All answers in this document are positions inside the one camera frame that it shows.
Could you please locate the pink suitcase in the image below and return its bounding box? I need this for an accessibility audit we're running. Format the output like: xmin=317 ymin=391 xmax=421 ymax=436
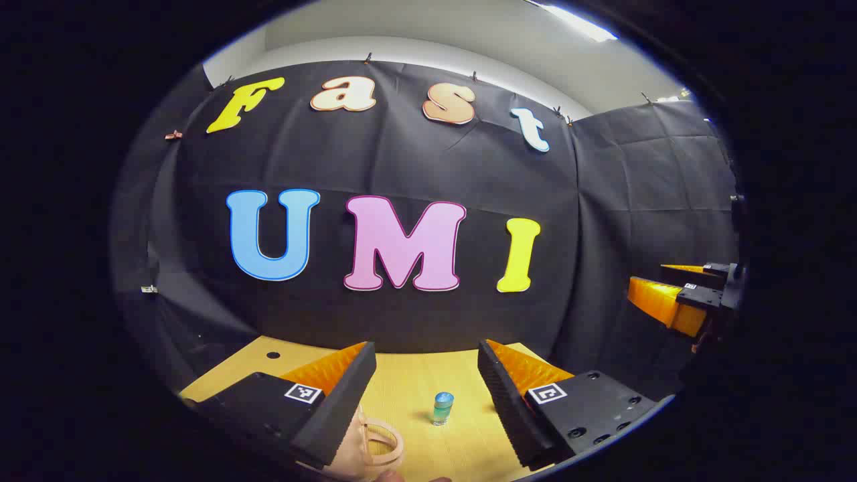
xmin=295 ymin=402 xmax=406 ymax=482

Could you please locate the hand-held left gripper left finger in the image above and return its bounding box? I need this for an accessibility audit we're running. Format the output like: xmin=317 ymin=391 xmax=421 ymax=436
xmin=182 ymin=341 xmax=377 ymax=469

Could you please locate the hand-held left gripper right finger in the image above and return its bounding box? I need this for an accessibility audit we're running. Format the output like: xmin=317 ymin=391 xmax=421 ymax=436
xmin=477 ymin=339 xmax=660 ymax=471

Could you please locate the black backdrop cloth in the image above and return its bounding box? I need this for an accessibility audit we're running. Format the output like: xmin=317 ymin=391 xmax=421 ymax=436
xmin=110 ymin=59 xmax=741 ymax=402

